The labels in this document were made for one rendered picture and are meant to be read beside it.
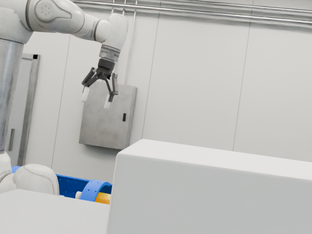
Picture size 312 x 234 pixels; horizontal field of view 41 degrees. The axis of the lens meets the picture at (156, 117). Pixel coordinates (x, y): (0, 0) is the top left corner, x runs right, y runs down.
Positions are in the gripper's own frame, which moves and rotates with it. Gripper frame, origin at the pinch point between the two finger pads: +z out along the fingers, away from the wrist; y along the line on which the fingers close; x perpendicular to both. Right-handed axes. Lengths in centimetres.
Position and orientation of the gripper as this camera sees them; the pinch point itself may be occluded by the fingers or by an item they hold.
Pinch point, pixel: (95, 102)
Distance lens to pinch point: 191.8
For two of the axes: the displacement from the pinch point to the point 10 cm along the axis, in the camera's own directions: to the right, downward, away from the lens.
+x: 4.8, 1.1, 8.7
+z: -2.8, 9.6, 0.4
